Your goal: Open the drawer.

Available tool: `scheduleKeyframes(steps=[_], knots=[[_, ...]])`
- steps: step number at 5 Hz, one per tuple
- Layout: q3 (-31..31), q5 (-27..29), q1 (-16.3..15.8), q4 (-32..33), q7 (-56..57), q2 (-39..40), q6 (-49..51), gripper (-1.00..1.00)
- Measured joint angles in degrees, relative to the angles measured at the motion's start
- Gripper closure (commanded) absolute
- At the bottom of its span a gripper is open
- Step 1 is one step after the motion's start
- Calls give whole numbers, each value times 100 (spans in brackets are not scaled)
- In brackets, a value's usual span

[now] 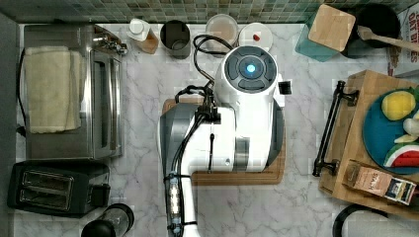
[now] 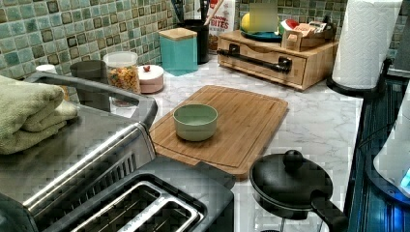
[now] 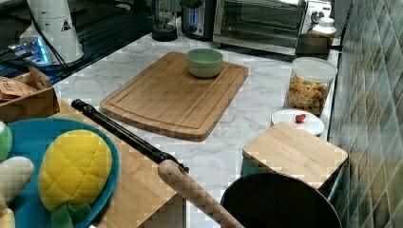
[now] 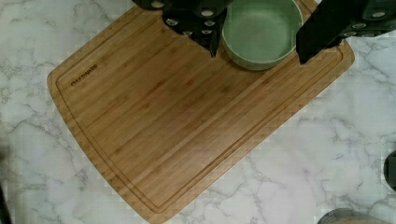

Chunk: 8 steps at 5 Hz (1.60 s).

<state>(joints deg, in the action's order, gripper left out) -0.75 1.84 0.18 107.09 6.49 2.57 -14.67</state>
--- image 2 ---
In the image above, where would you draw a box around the teal plate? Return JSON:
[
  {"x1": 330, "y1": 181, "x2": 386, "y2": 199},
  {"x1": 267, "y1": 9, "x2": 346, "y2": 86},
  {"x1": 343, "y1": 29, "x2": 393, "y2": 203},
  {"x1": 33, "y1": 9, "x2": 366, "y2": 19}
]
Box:
[{"x1": 241, "y1": 31, "x2": 281, "y2": 43}]

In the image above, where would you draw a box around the watermelon slice toy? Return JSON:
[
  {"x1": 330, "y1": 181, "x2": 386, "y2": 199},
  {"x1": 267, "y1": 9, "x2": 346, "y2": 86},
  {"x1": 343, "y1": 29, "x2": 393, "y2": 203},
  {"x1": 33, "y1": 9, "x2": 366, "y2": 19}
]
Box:
[{"x1": 278, "y1": 18, "x2": 299, "y2": 35}]

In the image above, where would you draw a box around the white paper towel roll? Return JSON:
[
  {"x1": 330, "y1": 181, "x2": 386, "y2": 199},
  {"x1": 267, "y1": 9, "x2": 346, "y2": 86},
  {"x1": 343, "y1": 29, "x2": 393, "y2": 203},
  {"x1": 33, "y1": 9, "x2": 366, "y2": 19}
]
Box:
[{"x1": 332, "y1": 0, "x2": 403, "y2": 90}]

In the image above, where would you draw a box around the teal canister with wooden lid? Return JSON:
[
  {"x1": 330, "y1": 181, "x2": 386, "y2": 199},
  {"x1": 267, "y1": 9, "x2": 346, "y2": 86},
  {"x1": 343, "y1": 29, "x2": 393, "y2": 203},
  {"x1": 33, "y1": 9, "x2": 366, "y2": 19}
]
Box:
[{"x1": 159, "y1": 28, "x2": 198, "y2": 76}]

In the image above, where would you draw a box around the small wooden crate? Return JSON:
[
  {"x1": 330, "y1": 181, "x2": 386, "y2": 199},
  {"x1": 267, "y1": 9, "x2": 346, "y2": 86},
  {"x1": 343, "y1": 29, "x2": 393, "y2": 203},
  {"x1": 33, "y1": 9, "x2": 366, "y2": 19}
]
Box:
[{"x1": 281, "y1": 23, "x2": 337, "y2": 51}]

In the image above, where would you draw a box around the bamboo cutting board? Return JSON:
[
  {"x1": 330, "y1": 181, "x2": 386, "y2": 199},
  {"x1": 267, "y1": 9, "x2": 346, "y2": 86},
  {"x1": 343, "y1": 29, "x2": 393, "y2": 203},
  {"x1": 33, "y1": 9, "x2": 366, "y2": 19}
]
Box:
[{"x1": 150, "y1": 85, "x2": 288, "y2": 181}]

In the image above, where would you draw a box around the stainless steel toaster oven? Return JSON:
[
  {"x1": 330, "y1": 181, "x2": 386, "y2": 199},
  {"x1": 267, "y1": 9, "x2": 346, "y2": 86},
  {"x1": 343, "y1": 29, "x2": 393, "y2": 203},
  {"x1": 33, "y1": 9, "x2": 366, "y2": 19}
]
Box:
[{"x1": 1, "y1": 72, "x2": 158, "y2": 232}]

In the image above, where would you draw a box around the black pan with lid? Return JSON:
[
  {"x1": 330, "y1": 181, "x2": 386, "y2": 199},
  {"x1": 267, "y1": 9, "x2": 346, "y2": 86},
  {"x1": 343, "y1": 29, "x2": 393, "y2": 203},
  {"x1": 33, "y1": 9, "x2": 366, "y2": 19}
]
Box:
[{"x1": 249, "y1": 150, "x2": 348, "y2": 232}]

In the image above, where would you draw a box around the white snack box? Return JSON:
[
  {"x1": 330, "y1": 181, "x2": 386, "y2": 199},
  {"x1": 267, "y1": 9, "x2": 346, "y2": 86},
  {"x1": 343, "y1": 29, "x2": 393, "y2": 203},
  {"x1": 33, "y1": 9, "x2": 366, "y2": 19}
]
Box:
[{"x1": 198, "y1": 0, "x2": 235, "y2": 53}]

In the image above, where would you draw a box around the black drawer handle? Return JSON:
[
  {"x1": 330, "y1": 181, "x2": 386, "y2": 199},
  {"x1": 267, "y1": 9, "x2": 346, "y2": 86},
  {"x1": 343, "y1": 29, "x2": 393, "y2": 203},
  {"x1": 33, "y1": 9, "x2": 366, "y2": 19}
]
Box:
[{"x1": 217, "y1": 43, "x2": 292, "y2": 73}]

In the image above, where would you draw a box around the folded green towel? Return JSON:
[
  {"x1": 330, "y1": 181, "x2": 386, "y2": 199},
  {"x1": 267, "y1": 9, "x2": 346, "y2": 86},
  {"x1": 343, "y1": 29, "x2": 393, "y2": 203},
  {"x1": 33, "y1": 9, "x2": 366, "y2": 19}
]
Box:
[{"x1": 0, "y1": 76, "x2": 77, "y2": 155}]

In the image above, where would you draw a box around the black paper towel holder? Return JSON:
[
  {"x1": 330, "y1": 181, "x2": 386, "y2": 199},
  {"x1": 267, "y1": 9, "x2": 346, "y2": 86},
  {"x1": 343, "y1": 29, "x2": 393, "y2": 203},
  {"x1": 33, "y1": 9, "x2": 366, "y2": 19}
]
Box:
[{"x1": 326, "y1": 58, "x2": 394, "y2": 99}]

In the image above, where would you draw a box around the green ceramic bowl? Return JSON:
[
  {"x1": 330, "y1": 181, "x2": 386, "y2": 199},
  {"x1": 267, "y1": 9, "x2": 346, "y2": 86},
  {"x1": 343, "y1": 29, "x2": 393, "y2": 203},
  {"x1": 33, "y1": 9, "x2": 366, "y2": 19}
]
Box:
[{"x1": 173, "y1": 103, "x2": 219, "y2": 141}]

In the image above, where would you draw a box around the clear jar of colourful pasta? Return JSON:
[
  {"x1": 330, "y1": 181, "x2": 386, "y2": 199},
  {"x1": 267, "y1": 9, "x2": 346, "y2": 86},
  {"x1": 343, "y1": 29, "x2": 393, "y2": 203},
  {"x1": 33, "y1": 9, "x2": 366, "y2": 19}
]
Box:
[{"x1": 102, "y1": 51, "x2": 141, "y2": 94}]

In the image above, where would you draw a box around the black utensil holder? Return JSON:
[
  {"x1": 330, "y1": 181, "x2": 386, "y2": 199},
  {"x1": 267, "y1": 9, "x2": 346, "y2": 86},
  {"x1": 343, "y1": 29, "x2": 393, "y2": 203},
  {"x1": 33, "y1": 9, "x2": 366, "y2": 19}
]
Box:
[{"x1": 178, "y1": 19, "x2": 209, "y2": 65}]

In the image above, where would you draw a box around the pink lidded ceramic jar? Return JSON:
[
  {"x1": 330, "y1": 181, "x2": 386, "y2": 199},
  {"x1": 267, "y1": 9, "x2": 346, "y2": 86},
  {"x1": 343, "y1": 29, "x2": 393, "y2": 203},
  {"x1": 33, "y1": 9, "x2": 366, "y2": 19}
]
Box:
[{"x1": 138, "y1": 65, "x2": 163, "y2": 94}]

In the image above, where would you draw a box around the dark grey mug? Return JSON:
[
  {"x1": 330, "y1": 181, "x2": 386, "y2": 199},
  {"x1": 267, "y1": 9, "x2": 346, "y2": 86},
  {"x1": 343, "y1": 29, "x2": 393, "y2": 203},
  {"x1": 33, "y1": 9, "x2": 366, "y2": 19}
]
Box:
[{"x1": 70, "y1": 60, "x2": 110, "y2": 112}]

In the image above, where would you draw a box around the wooden drawer box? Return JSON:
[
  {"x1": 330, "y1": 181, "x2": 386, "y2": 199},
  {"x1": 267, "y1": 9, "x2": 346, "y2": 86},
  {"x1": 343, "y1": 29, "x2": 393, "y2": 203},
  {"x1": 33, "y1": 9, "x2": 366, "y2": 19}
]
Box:
[{"x1": 218, "y1": 30, "x2": 338, "y2": 91}]

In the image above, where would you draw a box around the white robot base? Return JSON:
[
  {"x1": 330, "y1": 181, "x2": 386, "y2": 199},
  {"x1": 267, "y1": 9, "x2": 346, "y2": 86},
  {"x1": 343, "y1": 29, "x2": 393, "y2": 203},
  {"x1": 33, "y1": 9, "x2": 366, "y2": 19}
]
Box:
[{"x1": 373, "y1": 88, "x2": 410, "y2": 197}]

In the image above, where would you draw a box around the yellow lemon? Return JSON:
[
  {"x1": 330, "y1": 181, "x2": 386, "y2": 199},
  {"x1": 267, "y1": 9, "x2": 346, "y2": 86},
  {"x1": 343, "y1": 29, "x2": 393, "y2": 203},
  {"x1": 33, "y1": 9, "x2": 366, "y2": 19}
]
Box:
[{"x1": 241, "y1": 13, "x2": 250, "y2": 32}]

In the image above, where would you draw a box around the black two-slot toaster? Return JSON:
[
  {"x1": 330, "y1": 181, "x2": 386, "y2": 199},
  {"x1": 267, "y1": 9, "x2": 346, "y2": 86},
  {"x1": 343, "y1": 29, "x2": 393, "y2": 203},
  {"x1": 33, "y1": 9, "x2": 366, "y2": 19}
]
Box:
[{"x1": 38, "y1": 158, "x2": 235, "y2": 232}]

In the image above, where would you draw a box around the wooden spoon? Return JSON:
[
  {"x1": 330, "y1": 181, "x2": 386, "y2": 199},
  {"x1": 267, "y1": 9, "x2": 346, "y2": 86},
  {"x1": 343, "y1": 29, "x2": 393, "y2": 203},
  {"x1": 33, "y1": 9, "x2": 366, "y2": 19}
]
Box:
[{"x1": 203, "y1": 0, "x2": 224, "y2": 26}]

